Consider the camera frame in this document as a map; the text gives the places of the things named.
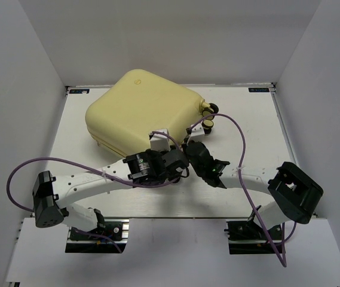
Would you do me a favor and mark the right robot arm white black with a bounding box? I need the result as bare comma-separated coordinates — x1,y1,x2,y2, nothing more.
185,142,324,239

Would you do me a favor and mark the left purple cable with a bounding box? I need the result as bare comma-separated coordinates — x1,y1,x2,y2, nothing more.
5,133,188,254

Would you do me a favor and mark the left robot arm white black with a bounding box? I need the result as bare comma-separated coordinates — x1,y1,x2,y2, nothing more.
32,149,189,239

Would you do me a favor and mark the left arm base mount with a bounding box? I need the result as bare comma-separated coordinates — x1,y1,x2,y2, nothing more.
65,219,129,254

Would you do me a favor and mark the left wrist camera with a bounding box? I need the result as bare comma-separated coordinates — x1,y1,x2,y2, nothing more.
149,129,170,152

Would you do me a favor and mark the pale yellow suitcase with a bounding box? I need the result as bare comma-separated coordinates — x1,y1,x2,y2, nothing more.
85,69,219,157

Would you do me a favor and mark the purple cable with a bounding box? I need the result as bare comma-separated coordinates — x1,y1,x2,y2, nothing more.
5,133,188,254
186,113,298,268

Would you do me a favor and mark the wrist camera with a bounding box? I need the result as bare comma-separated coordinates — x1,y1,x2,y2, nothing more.
149,129,170,152
186,124,205,143

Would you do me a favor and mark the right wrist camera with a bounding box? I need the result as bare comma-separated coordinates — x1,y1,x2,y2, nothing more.
186,124,205,143

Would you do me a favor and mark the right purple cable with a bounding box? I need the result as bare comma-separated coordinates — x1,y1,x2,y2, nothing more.
186,113,298,268

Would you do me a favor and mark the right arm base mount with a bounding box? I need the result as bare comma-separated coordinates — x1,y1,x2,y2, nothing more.
224,220,275,255

